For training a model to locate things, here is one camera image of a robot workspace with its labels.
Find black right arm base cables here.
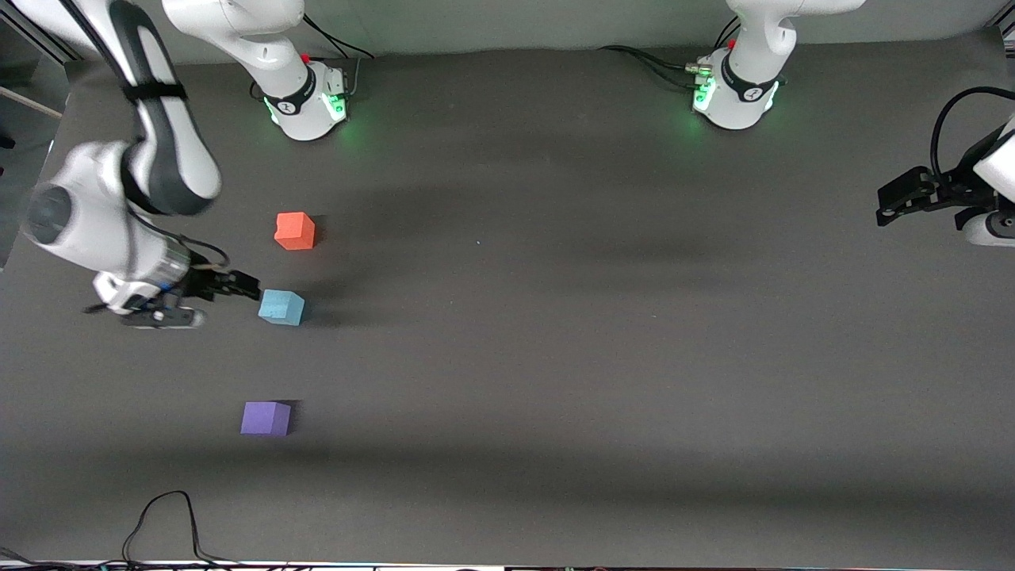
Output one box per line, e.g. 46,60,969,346
301,12,375,100

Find dark grey table mat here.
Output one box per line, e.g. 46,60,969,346
0,32,1015,569

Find dark metal frame rail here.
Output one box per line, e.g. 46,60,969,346
0,14,80,64

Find thin beige stick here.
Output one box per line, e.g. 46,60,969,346
0,85,63,121

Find orange foam block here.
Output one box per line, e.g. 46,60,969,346
274,212,316,251

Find light blue foam block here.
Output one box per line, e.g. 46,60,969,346
258,289,305,327

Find thin black looping cable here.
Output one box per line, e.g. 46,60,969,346
0,490,262,571

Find purple foam block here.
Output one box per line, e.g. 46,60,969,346
240,401,292,437

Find black arm base cables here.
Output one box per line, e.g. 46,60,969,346
599,16,742,88
301,12,375,100

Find black left arm base cables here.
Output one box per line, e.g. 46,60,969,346
599,16,742,88

